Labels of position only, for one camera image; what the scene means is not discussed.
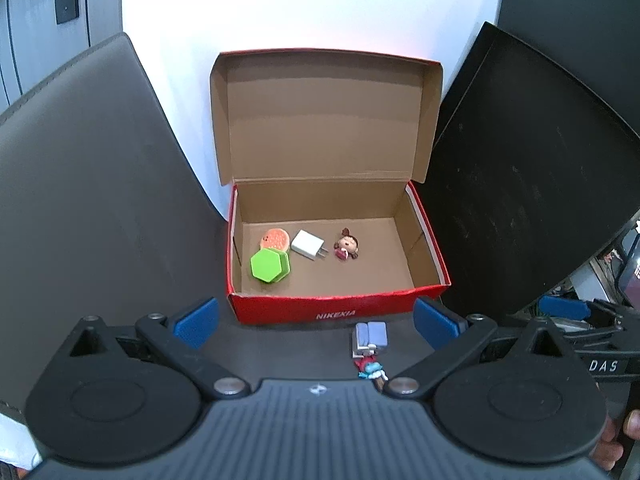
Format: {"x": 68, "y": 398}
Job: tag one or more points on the white cloth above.
{"x": 12, "y": 442}

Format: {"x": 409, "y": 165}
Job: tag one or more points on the white wall charger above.
{"x": 307, "y": 245}

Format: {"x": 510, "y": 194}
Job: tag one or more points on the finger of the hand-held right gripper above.
{"x": 562, "y": 306}

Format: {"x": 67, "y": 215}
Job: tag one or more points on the small doll figurine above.
{"x": 346, "y": 246}

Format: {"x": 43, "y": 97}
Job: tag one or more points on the black board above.
{"x": 525, "y": 170}

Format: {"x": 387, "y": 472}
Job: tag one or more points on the grey leather chair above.
{"x": 100, "y": 200}

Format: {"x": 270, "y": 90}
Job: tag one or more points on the grey door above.
{"x": 45, "y": 35}

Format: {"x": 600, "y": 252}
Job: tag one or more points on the green hexagon block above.
{"x": 270, "y": 266}

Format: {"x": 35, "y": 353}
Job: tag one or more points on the person's right hand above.
{"x": 617, "y": 447}

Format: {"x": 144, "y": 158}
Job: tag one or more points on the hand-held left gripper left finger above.
{"x": 197, "y": 322}

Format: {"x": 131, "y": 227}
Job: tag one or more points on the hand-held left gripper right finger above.
{"x": 434, "y": 322}

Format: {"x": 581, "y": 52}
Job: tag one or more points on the red cardboard box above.
{"x": 325, "y": 185}

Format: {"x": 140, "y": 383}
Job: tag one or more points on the burger toy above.
{"x": 275, "y": 239}

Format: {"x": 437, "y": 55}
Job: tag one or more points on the red and blue figurine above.
{"x": 370, "y": 367}

